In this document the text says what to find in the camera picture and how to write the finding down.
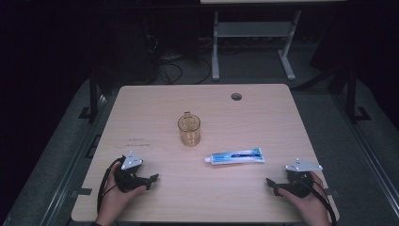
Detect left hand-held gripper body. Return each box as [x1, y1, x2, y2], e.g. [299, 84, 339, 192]
[114, 150, 152, 193]

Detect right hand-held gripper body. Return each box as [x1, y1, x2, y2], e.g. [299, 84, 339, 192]
[277, 157, 324, 199]

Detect person's left hand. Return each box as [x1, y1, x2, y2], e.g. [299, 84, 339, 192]
[94, 163, 148, 225]

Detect person's right hand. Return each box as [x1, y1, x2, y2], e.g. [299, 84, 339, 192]
[277, 171, 331, 226]

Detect blue and white toothpaste tube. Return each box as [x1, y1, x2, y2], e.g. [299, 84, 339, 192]
[203, 147, 265, 167]

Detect amber transparent cup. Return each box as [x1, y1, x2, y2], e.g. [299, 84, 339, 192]
[177, 110, 201, 148]

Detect black metal stand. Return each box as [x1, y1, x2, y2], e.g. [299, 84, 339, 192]
[342, 67, 372, 124]
[77, 69, 102, 123]

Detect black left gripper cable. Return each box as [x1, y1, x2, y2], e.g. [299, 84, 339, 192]
[96, 155, 126, 215]

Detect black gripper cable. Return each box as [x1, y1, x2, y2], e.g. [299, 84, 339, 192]
[300, 179, 339, 226]
[96, 155, 126, 215]

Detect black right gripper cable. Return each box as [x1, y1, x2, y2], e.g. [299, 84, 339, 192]
[300, 179, 339, 226]

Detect aluminium rail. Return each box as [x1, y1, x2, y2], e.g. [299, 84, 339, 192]
[331, 93, 399, 218]
[39, 93, 109, 226]

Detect black floor cables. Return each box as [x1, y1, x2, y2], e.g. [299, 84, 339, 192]
[147, 33, 213, 86]

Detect white metal table frame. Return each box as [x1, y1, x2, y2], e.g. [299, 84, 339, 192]
[211, 9, 302, 82]

